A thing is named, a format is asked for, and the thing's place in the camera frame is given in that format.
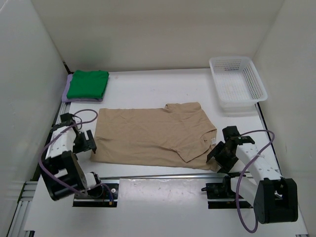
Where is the beige t shirt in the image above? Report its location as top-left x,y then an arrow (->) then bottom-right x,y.
91,102 -> 218,171

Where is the aluminium left frame rail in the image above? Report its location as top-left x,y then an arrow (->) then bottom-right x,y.
7,71 -> 77,237

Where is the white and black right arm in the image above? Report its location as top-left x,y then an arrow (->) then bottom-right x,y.
202,126 -> 298,224

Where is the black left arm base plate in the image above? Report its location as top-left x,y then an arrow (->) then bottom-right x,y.
73,179 -> 119,208

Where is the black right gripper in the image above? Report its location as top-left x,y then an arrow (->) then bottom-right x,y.
206,140 -> 238,173

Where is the white plastic basket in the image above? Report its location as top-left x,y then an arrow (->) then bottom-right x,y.
209,56 -> 268,110

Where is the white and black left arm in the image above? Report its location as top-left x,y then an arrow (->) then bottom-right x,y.
40,113 -> 104,201

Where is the green t shirt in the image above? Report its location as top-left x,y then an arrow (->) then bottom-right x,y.
66,70 -> 109,99

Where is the aluminium table edge rail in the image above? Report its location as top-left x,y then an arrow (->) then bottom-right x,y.
96,171 -> 281,181

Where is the purple t shirt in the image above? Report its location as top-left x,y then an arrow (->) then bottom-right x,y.
61,74 -> 103,103

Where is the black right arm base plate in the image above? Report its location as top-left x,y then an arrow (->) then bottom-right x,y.
201,173 -> 239,209

